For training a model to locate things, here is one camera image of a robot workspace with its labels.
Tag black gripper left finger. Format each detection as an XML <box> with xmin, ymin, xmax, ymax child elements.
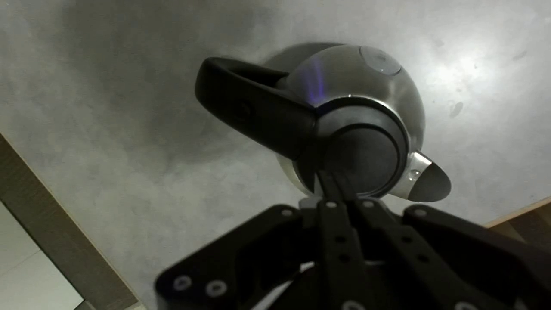
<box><xmin>153</xmin><ymin>198</ymin><xmax>375</xmax><ymax>310</ymax></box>

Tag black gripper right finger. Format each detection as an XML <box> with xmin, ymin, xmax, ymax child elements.
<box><xmin>346</xmin><ymin>196</ymin><xmax>551</xmax><ymax>310</ymax></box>

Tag stainless steel electric kettle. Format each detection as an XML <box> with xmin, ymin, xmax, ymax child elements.
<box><xmin>192</xmin><ymin>41</ymin><xmax>454</xmax><ymax>204</ymax></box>

